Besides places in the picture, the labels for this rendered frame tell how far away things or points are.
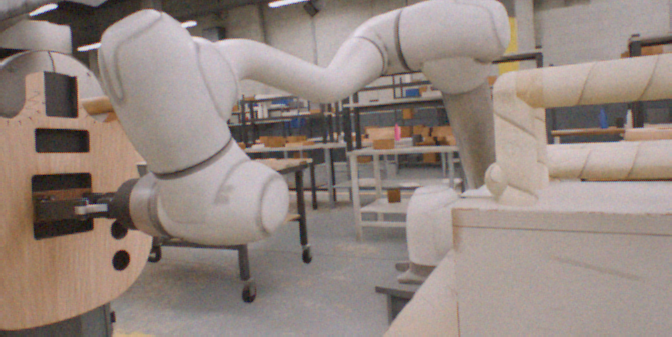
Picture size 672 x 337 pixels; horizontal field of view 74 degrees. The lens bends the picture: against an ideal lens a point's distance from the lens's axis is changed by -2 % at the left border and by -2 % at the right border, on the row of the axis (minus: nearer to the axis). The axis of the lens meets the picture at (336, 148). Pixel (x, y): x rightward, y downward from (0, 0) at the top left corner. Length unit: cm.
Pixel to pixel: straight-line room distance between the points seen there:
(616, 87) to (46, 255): 78
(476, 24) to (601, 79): 52
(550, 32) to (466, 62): 1080
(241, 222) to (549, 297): 32
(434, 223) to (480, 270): 92
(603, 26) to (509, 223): 1137
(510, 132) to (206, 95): 31
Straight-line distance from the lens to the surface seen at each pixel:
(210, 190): 53
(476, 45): 89
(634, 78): 39
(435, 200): 132
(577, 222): 38
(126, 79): 50
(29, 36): 113
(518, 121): 39
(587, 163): 55
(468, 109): 100
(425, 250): 135
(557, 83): 39
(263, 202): 52
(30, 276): 84
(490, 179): 40
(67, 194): 85
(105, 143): 90
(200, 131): 51
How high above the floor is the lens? 118
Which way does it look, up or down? 3 degrees down
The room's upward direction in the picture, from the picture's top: 4 degrees counter-clockwise
